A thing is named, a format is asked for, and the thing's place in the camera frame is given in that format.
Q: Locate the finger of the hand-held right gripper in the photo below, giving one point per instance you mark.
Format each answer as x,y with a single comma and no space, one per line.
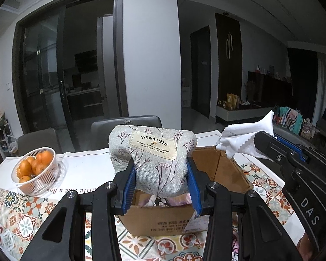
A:
269,145
296,149

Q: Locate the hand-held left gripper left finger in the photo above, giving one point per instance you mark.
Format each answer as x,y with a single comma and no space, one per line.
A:
129,185

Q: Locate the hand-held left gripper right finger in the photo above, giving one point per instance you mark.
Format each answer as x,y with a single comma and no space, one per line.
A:
194,187

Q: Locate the pink cloth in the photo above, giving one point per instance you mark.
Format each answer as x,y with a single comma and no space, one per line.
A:
180,199

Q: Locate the white zigzag edge cloth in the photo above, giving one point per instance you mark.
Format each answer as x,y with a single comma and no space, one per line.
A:
241,138

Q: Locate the grey branch print pouch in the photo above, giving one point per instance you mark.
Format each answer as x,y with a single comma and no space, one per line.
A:
152,168

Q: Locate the black patterned pouch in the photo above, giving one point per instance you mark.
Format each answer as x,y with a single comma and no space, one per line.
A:
162,201

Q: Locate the brown cardboard box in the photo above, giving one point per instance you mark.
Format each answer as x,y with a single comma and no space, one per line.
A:
163,223

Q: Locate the colourful striped clothes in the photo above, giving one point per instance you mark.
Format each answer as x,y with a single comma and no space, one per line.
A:
289,119

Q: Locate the white low cabinet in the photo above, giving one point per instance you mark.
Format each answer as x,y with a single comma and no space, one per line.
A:
233,115

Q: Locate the yellow paper bag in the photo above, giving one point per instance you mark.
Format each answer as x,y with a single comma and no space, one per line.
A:
232,101

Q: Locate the dark television cabinet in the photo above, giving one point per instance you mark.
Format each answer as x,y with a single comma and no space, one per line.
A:
271,87

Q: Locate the white curtain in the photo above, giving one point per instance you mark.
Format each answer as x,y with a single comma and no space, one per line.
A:
323,87

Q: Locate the white plastic basket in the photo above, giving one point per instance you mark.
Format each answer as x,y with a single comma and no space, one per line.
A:
46,179

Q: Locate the dark wooden wardrobe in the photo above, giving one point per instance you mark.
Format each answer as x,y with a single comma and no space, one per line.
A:
228,68

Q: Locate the dark interior door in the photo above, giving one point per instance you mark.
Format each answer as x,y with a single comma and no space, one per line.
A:
200,73

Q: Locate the pile of oranges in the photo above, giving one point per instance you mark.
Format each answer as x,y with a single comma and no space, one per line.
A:
25,168

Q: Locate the silver refrigerator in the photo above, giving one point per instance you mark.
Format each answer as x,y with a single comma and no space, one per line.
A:
108,68

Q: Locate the white storage rack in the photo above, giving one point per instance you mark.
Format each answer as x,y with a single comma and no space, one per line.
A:
2,138

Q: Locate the dark framed sliding glass door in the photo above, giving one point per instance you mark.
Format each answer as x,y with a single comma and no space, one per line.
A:
43,73

